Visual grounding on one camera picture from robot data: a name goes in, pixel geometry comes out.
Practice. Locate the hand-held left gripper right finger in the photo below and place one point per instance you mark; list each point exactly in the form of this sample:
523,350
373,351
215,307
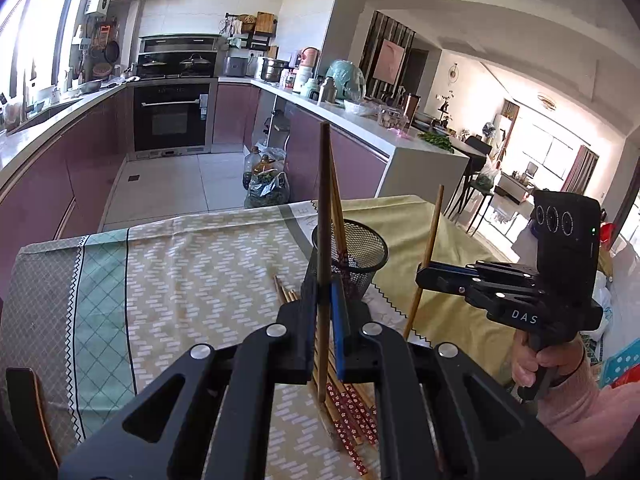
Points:
342,330

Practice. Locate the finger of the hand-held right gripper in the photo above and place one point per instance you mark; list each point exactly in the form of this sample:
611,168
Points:
510,272
450,282

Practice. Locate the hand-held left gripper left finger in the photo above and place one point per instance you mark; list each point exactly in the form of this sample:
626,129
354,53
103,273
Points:
305,340

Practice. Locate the black mesh utensil holder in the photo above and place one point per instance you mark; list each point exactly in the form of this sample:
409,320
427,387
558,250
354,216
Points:
365,245

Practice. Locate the person's right hand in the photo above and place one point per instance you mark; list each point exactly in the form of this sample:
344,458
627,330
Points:
555,360

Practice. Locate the olive green tablecloth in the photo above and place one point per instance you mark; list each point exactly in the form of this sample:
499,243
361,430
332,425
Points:
465,325

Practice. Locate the red curtain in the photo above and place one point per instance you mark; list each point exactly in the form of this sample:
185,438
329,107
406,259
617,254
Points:
582,167

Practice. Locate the black dining chair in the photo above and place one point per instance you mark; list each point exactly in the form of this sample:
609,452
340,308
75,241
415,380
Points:
472,170

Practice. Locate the teal patterned box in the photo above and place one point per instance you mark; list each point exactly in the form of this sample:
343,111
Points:
620,367

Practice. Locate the beige patterned tablecloth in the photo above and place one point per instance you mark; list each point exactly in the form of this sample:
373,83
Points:
190,270

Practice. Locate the leafy greens on counter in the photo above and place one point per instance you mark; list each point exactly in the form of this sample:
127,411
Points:
436,141

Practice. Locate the plastic bag of greens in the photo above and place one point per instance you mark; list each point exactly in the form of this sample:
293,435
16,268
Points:
267,192

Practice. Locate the round ceiling lamp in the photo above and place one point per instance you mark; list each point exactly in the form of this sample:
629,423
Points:
546,101

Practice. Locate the purple kitchen island counter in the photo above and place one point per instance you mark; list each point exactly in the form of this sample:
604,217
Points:
350,155

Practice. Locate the copper coloured cup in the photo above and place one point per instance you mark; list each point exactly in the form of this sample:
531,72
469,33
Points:
411,105

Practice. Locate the steel thermos flask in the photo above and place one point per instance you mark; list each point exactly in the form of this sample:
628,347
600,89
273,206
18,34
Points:
329,91

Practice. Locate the teal bag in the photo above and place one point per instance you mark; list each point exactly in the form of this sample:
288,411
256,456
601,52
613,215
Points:
345,77

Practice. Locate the black built-in oven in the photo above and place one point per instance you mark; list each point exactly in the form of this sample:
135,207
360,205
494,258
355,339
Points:
170,115

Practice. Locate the pink electric kettle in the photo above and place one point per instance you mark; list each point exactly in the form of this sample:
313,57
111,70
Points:
309,57

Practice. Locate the stainless steel stock pot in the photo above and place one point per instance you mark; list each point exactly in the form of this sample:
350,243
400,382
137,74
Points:
274,70

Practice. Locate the silver countertop appliance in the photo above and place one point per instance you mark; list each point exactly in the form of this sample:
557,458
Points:
236,66

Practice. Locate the wooden chair back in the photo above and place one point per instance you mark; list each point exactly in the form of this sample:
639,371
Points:
27,410

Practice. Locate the purple base cabinets with sink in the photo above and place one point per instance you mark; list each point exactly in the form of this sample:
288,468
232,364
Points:
60,170

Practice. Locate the dark cooking pot with lid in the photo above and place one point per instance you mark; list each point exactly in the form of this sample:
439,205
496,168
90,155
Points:
151,62
195,61

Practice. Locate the black stove with hood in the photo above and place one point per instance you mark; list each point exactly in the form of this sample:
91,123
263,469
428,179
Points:
177,45

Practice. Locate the round wall clock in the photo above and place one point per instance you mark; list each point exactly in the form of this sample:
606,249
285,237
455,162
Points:
455,72

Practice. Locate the pink wall picture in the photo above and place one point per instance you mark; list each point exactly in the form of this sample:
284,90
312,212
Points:
390,60

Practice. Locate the wall shelf with cutting board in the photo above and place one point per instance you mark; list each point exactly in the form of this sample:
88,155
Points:
255,27

